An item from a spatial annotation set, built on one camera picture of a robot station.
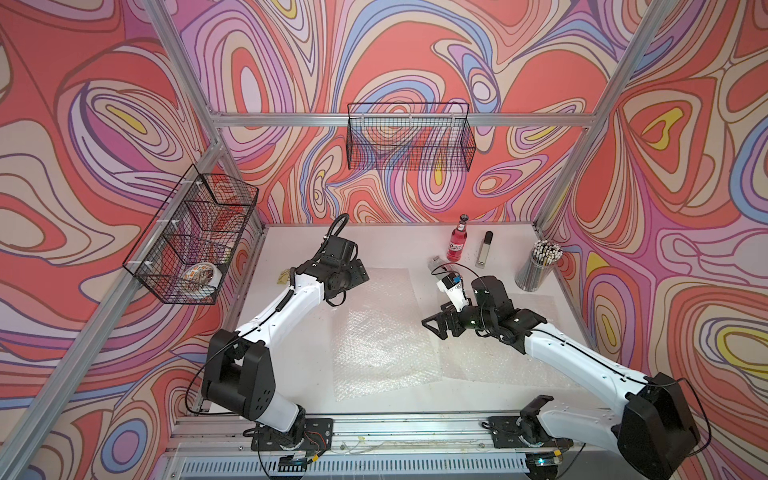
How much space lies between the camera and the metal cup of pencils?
0.90 metres

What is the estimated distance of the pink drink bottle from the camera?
3.21 ft

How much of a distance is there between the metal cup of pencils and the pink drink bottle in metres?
0.22
